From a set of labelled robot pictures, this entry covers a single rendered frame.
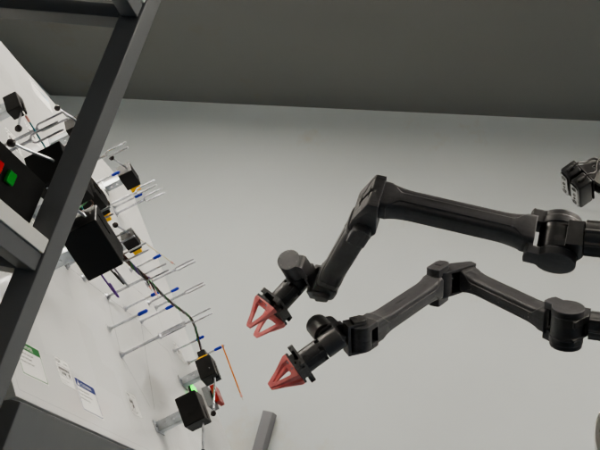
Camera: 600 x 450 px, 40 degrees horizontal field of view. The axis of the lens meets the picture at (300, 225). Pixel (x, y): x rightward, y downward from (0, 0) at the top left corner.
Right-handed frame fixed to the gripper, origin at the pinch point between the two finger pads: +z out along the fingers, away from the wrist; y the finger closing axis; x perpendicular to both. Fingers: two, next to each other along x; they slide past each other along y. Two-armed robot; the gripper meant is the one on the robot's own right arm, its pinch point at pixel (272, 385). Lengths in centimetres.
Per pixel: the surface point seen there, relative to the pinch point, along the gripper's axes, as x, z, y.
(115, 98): 1, -7, 97
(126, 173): -68, 0, 17
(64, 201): 12, 6, 97
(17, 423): 28, 27, 84
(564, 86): -72, -154, -78
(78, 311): -5, 20, 57
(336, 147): -134, -79, -105
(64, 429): 25, 26, 72
